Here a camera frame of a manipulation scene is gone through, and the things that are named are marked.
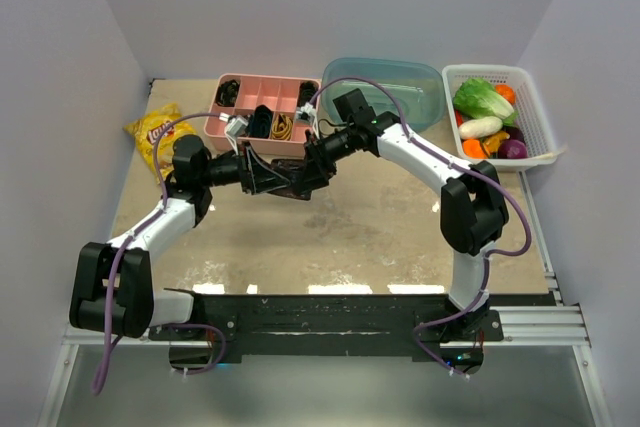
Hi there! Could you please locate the rolled black tie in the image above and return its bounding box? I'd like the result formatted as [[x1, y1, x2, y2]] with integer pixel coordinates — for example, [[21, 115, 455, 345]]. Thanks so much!
[[214, 79, 241, 107], [297, 81, 319, 107]]

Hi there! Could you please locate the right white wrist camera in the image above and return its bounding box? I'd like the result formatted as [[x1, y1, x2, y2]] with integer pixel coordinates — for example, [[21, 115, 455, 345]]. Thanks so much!
[[294, 102, 318, 130]]

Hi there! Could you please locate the pink divided organizer tray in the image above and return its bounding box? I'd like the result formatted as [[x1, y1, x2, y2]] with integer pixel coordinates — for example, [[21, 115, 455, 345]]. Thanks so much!
[[204, 74, 320, 158]]

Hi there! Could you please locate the rolled dark blue tie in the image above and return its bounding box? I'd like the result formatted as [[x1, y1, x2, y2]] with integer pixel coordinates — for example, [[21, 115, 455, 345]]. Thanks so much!
[[249, 105, 273, 139]]

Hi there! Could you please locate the orange carrot piece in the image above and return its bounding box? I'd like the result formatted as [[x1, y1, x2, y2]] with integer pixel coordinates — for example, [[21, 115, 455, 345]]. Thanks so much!
[[462, 139, 489, 160]]

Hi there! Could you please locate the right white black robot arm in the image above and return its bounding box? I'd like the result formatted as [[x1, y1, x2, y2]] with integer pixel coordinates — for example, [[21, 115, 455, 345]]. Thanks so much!
[[291, 89, 509, 340]]

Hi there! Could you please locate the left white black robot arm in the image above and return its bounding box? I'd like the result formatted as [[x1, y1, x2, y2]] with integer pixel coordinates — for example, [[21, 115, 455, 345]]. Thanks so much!
[[69, 135, 301, 339]]

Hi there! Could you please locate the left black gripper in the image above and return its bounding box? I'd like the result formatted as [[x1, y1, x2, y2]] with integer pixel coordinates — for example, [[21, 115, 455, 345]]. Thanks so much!
[[199, 142, 290, 196]]

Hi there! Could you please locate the green lettuce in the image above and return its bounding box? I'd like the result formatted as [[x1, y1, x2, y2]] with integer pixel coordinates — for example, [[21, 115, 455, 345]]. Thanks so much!
[[452, 78, 517, 126]]

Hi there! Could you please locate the orange fruit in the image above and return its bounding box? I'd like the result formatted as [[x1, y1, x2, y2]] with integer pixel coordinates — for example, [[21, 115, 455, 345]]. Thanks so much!
[[495, 84, 516, 105]]

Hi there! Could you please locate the rolled black tie back left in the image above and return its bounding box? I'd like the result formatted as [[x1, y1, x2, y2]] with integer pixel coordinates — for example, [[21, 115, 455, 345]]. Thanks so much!
[[214, 79, 241, 107]]

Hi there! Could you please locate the white radish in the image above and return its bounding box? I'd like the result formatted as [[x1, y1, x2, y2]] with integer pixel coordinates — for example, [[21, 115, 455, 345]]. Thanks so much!
[[458, 116, 503, 140]]

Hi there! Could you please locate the white plastic basket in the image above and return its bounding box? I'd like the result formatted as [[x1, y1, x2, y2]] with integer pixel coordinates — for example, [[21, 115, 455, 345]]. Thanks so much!
[[442, 64, 562, 172]]

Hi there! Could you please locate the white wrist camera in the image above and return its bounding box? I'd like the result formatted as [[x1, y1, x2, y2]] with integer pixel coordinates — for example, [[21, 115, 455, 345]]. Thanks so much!
[[294, 102, 318, 130], [224, 115, 249, 153]]

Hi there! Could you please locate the purple onion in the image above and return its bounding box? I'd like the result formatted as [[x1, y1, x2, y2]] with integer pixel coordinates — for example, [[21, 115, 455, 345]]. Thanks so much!
[[498, 139, 528, 160]]

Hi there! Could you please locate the orange yellow pepper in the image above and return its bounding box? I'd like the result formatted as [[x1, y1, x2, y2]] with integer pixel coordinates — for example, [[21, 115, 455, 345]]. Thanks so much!
[[481, 131, 510, 157]]

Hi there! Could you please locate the dark brown patterned tie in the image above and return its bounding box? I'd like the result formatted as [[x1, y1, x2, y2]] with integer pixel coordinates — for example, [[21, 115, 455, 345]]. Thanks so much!
[[268, 158, 311, 201]]

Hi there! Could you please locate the yellow Lays chips bag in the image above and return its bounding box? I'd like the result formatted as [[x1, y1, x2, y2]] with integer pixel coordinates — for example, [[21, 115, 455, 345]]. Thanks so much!
[[123, 103, 196, 179]]

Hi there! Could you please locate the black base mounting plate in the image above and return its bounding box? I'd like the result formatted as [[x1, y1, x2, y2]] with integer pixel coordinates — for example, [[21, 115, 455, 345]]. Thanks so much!
[[150, 294, 504, 373]]

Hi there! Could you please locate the blue transparent plastic bin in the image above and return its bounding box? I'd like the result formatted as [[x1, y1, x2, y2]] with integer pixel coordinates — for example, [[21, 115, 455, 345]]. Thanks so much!
[[320, 57, 446, 132]]

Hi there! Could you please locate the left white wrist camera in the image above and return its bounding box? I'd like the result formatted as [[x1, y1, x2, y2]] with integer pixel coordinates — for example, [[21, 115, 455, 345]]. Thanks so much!
[[224, 115, 249, 153]]

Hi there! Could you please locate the dark purple eggplant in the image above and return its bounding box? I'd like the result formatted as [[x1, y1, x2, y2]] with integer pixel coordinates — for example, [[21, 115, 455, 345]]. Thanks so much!
[[504, 126, 525, 143]]

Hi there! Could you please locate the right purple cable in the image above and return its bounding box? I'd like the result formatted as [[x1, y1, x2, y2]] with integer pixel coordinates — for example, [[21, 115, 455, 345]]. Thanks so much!
[[309, 76, 532, 373]]

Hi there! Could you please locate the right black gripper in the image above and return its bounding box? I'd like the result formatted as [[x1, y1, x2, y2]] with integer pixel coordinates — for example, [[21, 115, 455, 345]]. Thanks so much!
[[296, 125, 357, 195]]

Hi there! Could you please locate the rolled yellow tie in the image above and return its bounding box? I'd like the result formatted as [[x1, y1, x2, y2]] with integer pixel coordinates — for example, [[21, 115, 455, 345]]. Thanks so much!
[[270, 113, 293, 141]]

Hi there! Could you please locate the rolled black tie back right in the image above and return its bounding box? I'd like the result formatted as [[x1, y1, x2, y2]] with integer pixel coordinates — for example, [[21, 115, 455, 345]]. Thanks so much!
[[297, 81, 319, 107]]

